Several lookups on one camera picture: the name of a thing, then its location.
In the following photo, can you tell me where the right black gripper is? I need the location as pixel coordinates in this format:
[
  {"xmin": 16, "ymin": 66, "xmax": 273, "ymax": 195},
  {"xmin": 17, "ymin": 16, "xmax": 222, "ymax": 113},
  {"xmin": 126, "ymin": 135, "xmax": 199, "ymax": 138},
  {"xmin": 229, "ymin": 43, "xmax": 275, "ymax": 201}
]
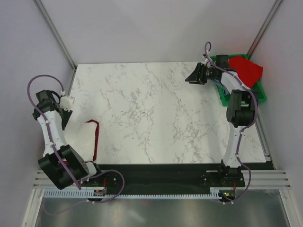
[{"xmin": 185, "ymin": 62, "xmax": 215, "ymax": 85}]

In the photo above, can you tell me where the white t shirt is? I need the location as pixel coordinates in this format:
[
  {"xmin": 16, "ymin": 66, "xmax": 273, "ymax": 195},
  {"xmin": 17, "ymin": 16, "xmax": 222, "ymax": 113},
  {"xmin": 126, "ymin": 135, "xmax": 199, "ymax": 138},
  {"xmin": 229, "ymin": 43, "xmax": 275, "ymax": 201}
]
[{"xmin": 64, "ymin": 121, "xmax": 85, "ymax": 161}]

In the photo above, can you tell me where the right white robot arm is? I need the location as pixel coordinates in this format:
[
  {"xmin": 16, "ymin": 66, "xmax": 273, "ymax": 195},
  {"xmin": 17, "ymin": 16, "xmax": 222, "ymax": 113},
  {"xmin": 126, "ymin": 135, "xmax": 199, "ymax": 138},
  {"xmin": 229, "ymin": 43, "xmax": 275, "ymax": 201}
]
[{"xmin": 185, "ymin": 55, "xmax": 258, "ymax": 186}]

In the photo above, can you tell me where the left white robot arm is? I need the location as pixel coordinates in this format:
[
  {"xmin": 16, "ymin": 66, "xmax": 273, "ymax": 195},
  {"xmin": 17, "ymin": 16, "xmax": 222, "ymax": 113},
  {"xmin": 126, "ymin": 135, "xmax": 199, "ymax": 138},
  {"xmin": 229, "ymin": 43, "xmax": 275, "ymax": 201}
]
[{"xmin": 33, "ymin": 90, "xmax": 104, "ymax": 190}]

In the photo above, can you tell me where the light blue t shirt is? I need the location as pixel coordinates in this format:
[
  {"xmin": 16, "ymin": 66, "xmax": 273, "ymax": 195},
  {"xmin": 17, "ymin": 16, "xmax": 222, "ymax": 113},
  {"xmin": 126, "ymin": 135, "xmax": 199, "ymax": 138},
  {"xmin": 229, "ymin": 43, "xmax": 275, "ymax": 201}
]
[{"xmin": 213, "ymin": 79, "xmax": 230, "ymax": 96}]

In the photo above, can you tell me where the folded red t shirt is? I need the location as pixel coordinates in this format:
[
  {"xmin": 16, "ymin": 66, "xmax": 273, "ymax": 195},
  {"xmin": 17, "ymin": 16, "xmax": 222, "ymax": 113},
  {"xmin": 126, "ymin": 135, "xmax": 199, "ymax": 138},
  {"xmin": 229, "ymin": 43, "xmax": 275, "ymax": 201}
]
[{"xmin": 84, "ymin": 119, "xmax": 99, "ymax": 162}]

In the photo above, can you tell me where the red t shirt in bin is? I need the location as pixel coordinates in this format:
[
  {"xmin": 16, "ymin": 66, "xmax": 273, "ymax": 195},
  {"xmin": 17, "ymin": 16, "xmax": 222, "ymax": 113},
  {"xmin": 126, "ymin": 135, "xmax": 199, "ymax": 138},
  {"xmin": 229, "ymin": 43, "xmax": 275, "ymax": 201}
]
[{"xmin": 229, "ymin": 56, "xmax": 263, "ymax": 88}]

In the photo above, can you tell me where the green plastic bin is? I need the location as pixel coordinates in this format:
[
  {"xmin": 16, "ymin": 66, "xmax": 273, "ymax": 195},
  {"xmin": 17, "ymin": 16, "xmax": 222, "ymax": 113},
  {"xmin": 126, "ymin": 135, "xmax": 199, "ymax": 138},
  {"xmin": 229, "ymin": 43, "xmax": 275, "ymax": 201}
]
[{"xmin": 209, "ymin": 54, "xmax": 267, "ymax": 107}]

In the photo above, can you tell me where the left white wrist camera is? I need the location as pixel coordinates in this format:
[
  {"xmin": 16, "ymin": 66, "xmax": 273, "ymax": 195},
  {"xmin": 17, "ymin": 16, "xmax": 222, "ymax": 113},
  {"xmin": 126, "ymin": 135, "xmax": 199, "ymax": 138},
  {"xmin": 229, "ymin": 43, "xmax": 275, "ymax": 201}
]
[{"xmin": 59, "ymin": 96, "xmax": 75, "ymax": 111}]

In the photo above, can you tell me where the white slotted cable duct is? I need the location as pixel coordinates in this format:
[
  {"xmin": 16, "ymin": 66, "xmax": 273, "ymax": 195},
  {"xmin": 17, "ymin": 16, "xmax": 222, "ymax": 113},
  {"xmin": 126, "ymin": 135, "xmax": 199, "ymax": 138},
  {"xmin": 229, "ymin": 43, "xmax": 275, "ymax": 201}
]
[{"xmin": 43, "ymin": 188, "xmax": 235, "ymax": 199}]

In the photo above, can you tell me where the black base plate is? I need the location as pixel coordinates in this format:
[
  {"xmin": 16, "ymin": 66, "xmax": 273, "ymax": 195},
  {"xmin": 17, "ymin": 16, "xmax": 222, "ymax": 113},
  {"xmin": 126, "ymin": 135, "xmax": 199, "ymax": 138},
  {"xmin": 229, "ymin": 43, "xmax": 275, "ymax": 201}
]
[{"xmin": 95, "ymin": 163, "xmax": 246, "ymax": 187}]

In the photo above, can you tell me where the aluminium frame rail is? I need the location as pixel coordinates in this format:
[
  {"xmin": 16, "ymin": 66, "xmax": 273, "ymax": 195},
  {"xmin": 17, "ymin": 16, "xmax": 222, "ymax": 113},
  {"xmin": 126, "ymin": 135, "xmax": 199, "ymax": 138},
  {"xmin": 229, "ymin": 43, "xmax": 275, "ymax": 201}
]
[{"xmin": 33, "ymin": 169, "xmax": 292, "ymax": 189}]

